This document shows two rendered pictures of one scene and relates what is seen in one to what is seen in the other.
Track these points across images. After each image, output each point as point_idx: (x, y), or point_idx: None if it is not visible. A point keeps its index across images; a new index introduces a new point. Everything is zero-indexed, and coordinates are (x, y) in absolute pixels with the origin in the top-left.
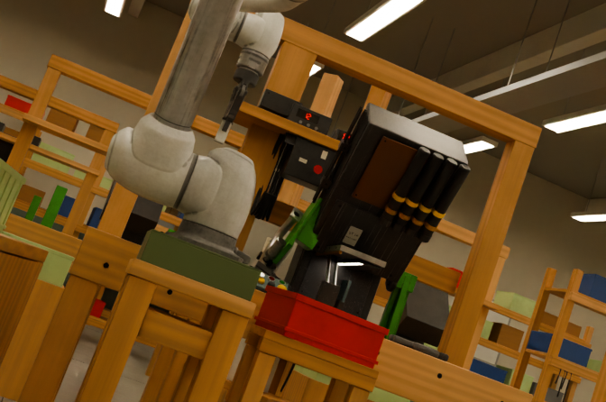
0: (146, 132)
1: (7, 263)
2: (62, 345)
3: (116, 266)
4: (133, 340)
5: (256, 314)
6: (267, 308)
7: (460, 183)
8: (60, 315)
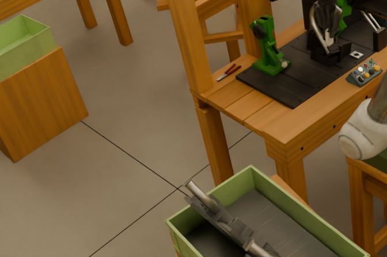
0: (382, 135)
1: None
2: (302, 193)
3: (306, 143)
4: None
5: (374, 92)
6: None
7: None
8: (294, 185)
